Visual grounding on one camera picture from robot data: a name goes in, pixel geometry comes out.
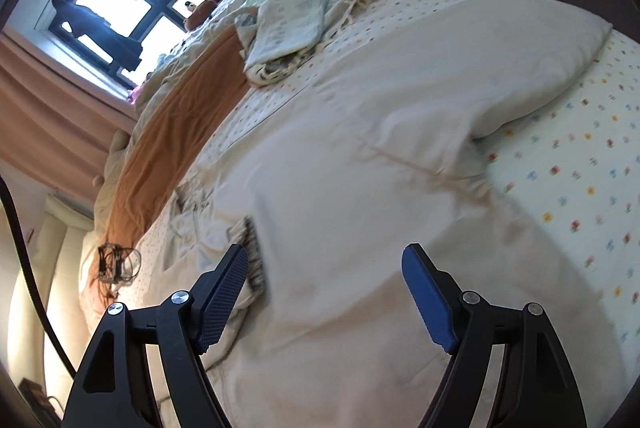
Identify floral bed sheet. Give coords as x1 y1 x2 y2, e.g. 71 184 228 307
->
487 30 640 359

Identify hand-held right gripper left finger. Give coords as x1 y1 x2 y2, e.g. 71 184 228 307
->
60 244 251 428

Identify beige duvet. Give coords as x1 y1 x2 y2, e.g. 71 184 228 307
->
132 0 241 114

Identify patterned cloth pile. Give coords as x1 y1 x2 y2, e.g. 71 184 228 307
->
235 0 386 86

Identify tangled cables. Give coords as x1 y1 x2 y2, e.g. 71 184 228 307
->
97 243 143 284

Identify brown stuffed toy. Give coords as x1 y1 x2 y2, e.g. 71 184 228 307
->
182 0 223 31

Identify cream padded headboard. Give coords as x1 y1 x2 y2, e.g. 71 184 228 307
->
10 195 101 409

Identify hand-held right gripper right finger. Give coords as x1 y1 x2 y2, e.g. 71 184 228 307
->
401 244 588 428

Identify dark hanging garment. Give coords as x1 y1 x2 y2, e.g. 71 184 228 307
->
52 0 143 71

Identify cream pillow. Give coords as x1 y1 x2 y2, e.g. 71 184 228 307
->
200 0 613 428

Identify pink curtain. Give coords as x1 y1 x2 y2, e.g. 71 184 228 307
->
0 30 138 204

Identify black cable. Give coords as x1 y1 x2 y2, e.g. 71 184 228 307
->
0 175 76 379

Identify orange blanket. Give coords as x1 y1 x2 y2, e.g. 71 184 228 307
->
80 28 251 324

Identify window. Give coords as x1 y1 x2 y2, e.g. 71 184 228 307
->
2 0 211 101

